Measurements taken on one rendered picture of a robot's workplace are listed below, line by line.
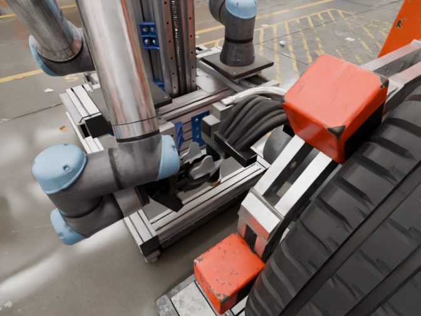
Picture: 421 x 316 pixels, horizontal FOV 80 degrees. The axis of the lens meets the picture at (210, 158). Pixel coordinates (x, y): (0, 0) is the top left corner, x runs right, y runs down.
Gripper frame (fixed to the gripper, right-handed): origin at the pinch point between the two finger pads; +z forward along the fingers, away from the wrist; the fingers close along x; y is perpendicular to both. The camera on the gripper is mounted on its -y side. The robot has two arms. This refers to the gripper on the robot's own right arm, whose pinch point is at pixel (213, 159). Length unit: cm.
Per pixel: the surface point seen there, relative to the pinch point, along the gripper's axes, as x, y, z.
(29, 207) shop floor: 98, -83, -65
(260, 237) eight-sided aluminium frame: -25.4, 10.4, -10.2
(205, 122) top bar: -3.1, 14.9, -4.1
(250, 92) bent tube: -3.6, 18.1, 6.6
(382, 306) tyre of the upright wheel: -39.0, 19.8, -10.6
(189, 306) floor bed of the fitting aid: -5, -75, -15
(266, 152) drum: -7.4, 2.3, 10.7
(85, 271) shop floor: 40, -83, -48
